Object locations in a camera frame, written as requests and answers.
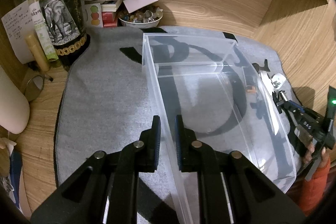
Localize clear plastic storage bin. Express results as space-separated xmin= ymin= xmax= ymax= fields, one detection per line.
xmin=142 ymin=33 xmax=296 ymax=223

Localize traffic light card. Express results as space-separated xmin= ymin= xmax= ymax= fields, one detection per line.
xmin=83 ymin=3 xmax=103 ymax=28

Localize white charger plug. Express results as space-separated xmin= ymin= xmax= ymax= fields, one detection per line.
xmin=271 ymin=73 xmax=286 ymax=90

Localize pink mug with handle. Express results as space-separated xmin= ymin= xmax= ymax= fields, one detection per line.
xmin=0 ymin=67 xmax=30 ymax=134

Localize right hand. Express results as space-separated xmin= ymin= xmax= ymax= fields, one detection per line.
xmin=303 ymin=140 xmax=330 ymax=164

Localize orange sleeve forearm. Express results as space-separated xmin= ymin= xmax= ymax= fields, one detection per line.
xmin=297 ymin=155 xmax=330 ymax=216

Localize white bowl of stones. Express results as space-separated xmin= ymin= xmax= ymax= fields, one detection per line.
xmin=118 ymin=5 xmax=163 ymax=29

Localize eyeglasses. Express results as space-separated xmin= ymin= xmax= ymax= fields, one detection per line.
xmin=23 ymin=74 xmax=54 ymax=102

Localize beige cylinder stick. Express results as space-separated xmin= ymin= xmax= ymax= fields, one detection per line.
xmin=25 ymin=34 xmax=50 ymax=72

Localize white handwritten note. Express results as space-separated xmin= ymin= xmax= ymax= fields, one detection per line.
xmin=1 ymin=0 xmax=35 ymax=64

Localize grey mat with black letters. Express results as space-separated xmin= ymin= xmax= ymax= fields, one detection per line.
xmin=55 ymin=26 xmax=301 ymax=223

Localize white card box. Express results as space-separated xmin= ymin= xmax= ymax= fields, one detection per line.
xmin=123 ymin=0 xmax=158 ymax=13

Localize blue object at left edge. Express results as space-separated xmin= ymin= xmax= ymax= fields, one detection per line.
xmin=1 ymin=138 xmax=23 ymax=213

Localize white handheld massager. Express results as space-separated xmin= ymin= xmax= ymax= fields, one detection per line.
xmin=259 ymin=71 xmax=280 ymax=135

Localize dark wine bottle elephant label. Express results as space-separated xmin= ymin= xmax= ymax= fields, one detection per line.
xmin=39 ymin=0 xmax=90 ymax=71

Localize green white tube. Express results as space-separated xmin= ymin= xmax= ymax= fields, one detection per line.
xmin=29 ymin=0 xmax=58 ymax=63

